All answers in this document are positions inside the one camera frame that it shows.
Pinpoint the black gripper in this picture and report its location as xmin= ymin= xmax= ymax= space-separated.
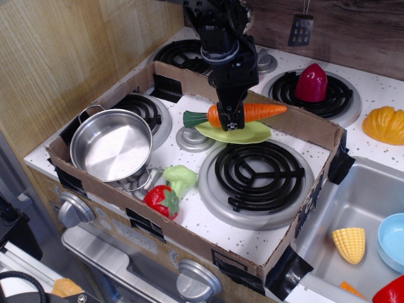
xmin=208 ymin=47 xmax=259 ymax=131

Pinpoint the orange plastic carrot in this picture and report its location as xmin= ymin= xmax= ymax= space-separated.
xmin=183 ymin=104 xmax=287 ymax=130

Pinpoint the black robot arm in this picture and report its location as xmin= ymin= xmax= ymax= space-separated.
xmin=182 ymin=1 xmax=259 ymax=131

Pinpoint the light green plate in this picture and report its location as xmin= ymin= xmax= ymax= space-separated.
xmin=195 ymin=121 xmax=271 ymax=144

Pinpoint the center silver stovetop knob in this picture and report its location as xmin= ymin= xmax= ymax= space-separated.
xmin=176 ymin=127 xmax=215 ymax=153

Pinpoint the silver stovetop knob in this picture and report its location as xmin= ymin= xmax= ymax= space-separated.
xmin=176 ymin=127 xmax=215 ymax=153
xmin=258 ymin=49 xmax=278 ymax=74

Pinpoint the back right black burner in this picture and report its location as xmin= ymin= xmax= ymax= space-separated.
xmin=261 ymin=69 xmax=362 ymax=128

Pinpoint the black burner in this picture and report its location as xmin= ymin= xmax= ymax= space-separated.
xmin=114 ymin=93 xmax=172 ymax=150
xmin=198 ymin=140 xmax=314 ymax=231
xmin=151 ymin=39 xmax=211 ymax=75
xmin=261 ymin=69 xmax=362 ymax=128

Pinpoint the back silver stovetop knob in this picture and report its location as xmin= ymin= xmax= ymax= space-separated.
xmin=258 ymin=49 xmax=278 ymax=74

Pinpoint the brown cardboard fence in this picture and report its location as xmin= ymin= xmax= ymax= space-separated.
xmin=45 ymin=60 xmax=356 ymax=301

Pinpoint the back left black burner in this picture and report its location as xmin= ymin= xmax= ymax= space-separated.
xmin=151 ymin=39 xmax=211 ymax=75

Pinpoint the front right black burner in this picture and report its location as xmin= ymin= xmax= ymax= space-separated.
xmin=198 ymin=140 xmax=314 ymax=231

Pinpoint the green plastic broccoli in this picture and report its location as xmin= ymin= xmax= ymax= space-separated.
xmin=163 ymin=165 xmax=197 ymax=198

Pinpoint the dark red plastic pepper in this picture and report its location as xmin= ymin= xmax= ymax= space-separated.
xmin=294 ymin=63 xmax=328 ymax=103

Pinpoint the front left black burner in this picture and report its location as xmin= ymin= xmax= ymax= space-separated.
xmin=114 ymin=93 xmax=172 ymax=150

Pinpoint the red plastic strawberry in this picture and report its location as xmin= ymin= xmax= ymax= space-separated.
xmin=143 ymin=185 xmax=179 ymax=220

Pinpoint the hanging slotted spatula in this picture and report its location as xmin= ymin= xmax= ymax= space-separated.
xmin=288 ymin=0 xmax=314 ymax=47

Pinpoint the stainless steel pot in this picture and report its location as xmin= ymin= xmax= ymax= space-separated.
xmin=70 ymin=109 xmax=153 ymax=192

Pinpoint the yellow plastic squash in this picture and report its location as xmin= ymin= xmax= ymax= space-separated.
xmin=362 ymin=106 xmax=403 ymax=145

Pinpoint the silver sink basin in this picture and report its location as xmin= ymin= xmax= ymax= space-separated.
xmin=286 ymin=157 xmax=403 ymax=302

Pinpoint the silver stove knob right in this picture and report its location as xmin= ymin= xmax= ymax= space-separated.
xmin=176 ymin=259 xmax=222 ymax=302

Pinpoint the silver stove knob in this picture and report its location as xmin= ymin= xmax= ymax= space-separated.
xmin=57 ymin=191 xmax=95 ymax=228
xmin=176 ymin=259 xmax=222 ymax=302

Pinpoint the yellow plastic corn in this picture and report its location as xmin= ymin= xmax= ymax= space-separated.
xmin=331 ymin=227 xmax=366 ymax=264

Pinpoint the silver stove knob left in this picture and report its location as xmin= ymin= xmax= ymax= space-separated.
xmin=57 ymin=191 xmax=95 ymax=228

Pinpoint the light blue bowl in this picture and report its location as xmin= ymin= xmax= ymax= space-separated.
xmin=377 ymin=213 xmax=403 ymax=274

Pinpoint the small orange plastic piece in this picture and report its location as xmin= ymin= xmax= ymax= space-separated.
xmin=340 ymin=281 xmax=367 ymax=300

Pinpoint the orange piece on floor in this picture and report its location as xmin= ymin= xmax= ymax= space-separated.
xmin=51 ymin=278 xmax=83 ymax=298

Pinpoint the silver oven door handle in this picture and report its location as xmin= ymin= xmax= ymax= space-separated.
xmin=62 ymin=226 xmax=175 ymax=302

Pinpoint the black cable bottom left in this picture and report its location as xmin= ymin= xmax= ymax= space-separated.
xmin=0 ymin=270 xmax=51 ymax=303

